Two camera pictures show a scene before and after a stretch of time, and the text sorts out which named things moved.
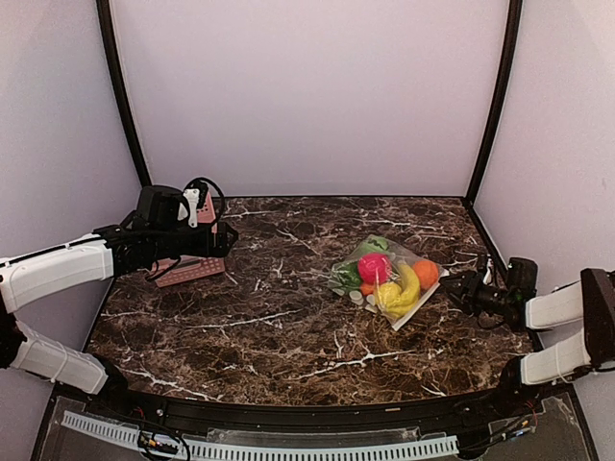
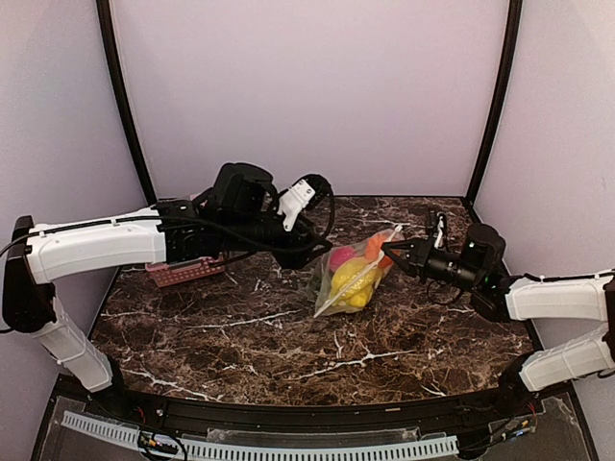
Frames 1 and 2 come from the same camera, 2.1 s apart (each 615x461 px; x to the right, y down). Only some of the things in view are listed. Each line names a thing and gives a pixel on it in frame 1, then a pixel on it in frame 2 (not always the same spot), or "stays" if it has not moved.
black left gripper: [222, 247] → [298, 254]
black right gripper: [471, 279] → [418, 257]
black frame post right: [501, 94] stays
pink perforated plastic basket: [193, 267] stays
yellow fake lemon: [388, 294] → [349, 272]
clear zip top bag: [380, 278] → [346, 276]
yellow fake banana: [411, 284] → [358, 296]
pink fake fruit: [374, 268] → [339, 254]
